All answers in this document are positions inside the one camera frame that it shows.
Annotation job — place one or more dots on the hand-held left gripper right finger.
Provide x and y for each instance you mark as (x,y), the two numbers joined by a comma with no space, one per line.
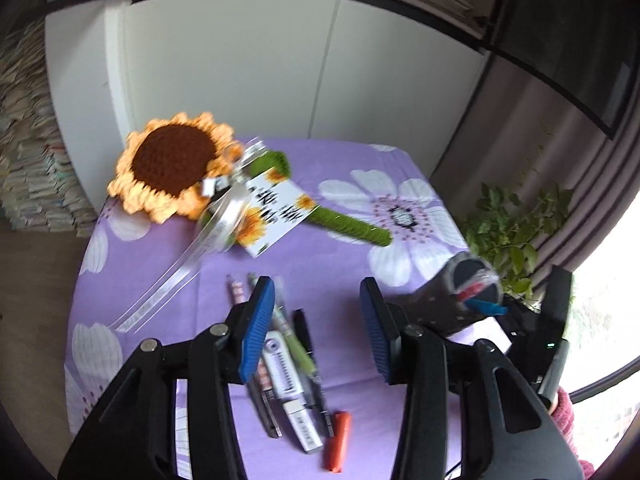
(375,330)

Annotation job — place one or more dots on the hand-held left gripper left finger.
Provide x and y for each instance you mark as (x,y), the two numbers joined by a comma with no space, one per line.
(257,330)

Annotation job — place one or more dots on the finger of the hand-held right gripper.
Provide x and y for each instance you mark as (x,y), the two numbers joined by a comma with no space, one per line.
(487,306)

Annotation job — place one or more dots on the black marker pen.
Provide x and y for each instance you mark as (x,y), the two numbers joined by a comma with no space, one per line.
(302,332)

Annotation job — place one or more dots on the pink striped clear pen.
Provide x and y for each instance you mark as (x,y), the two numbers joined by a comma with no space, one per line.
(235,290)

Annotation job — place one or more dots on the olive green pen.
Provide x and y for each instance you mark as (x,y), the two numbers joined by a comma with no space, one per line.
(300,350)

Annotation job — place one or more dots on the grey fabric pen holder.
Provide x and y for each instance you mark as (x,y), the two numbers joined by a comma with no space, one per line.
(440,305)

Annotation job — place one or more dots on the orange pen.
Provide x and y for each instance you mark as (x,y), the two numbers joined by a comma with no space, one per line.
(337,440)

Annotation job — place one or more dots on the person's right forearm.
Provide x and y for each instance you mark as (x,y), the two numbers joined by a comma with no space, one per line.
(570,420)

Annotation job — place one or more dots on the green potted plant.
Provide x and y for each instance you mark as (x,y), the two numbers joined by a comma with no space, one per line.
(505,240)

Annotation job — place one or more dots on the purple floral tablecloth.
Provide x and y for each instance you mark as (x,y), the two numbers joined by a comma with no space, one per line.
(325,270)

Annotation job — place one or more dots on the white eraser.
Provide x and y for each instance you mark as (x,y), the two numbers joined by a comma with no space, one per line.
(302,425)

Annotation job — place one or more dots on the clear printed ribbon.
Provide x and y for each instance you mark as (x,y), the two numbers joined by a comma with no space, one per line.
(150,305)

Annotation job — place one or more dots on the sunflower print card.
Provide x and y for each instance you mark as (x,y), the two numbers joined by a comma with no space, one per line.
(280,210)

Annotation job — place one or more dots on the grey curtain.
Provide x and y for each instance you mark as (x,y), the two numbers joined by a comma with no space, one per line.
(550,150)

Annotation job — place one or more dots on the crochet sunflower with green stem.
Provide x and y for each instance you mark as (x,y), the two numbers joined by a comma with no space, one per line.
(170,165)

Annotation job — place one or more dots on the white cabinet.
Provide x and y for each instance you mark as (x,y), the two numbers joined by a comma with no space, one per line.
(250,70)

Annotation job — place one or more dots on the tall stack of papers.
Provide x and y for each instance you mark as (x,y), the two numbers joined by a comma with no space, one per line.
(35,160)

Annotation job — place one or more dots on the dark glass door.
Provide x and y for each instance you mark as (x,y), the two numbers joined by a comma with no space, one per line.
(570,25)

